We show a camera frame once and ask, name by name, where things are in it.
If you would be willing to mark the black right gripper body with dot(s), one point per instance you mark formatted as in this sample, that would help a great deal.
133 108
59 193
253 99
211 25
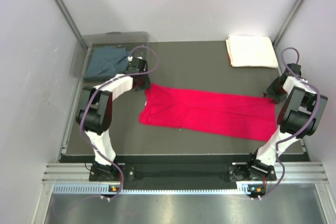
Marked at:
275 92

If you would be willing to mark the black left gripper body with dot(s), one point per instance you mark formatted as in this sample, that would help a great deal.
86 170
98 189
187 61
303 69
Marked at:
144 83

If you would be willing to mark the pink t shirt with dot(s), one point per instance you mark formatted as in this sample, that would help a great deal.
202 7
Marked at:
240 116

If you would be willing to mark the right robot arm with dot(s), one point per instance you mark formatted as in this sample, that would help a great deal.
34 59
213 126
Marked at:
299 117

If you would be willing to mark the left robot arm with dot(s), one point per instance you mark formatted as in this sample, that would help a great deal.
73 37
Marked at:
94 114

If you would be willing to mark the grey-blue t shirt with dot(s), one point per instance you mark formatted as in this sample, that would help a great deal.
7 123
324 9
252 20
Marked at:
105 63

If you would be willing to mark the clear plastic bin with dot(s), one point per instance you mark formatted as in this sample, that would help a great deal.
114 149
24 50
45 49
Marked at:
127 40

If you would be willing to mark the folded white t shirt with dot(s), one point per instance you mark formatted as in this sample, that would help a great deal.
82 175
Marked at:
251 51

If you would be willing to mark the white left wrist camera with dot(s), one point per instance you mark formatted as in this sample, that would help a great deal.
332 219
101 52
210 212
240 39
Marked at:
130 58

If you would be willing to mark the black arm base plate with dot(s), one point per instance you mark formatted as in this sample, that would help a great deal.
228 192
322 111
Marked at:
224 167

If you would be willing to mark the grey slotted cable duct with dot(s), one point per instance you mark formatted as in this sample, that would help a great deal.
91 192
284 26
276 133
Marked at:
106 189

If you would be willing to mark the left aluminium corner post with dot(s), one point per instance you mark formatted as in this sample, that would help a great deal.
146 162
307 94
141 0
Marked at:
71 23

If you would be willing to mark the aluminium corner post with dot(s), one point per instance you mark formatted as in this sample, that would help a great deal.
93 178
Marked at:
71 23
288 21

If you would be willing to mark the right aluminium corner post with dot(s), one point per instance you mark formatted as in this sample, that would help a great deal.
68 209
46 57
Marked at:
288 21

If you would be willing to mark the aluminium frame rail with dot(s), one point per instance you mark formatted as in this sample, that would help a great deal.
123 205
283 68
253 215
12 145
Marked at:
295 173

